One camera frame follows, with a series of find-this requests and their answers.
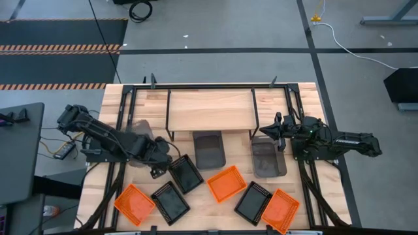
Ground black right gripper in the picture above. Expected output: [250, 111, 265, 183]
[259, 112, 297, 153]

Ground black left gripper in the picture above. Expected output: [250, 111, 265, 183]
[150, 151, 173, 180]

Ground translucent gray plastic bin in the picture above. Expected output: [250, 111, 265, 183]
[250, 134, 288, 179]
[191, 130, 227, 170]
[125, 119, 156, 169]

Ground black plastic basket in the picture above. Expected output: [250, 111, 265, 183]
[233, 181, 274, 227]
[150, 180, 191, 227]
[167, 153, 205, 195]

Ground orange plastic basket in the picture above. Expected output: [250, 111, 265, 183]
[206, 164, 248, 204]
[261, 188, 301, 235]
[113, 183, 156, 228]

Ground wooden shelf with black legs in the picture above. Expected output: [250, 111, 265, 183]
[165, 87, 261, 142]

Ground black power adapter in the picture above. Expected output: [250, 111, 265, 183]
[53, 142, 76, 161]

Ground black box on gray base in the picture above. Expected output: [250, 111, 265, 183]
[383, 67, 418, 112]

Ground dark gray desk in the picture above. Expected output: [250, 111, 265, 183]
[0, 102, 46, 206]

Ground gray metal stand foot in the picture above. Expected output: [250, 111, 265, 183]
[360, 0, 418, 26]

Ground black hazard-striped floor mat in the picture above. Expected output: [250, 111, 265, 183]
[0, 18, 129, 91]

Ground black aluminium table frame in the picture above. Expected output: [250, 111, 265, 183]
[76, 83, 352, 235]

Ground white floor cable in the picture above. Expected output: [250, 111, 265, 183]
[315, 21, 418, 71]

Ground long thin black cable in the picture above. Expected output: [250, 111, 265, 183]
[87, 0, 122, 84]

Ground small black bracket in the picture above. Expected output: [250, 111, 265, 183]
[15, 108, 30, 123]
[0, 112, 16, 127]

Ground coiled black cable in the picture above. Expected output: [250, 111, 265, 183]
[129, 0, 153, 24]

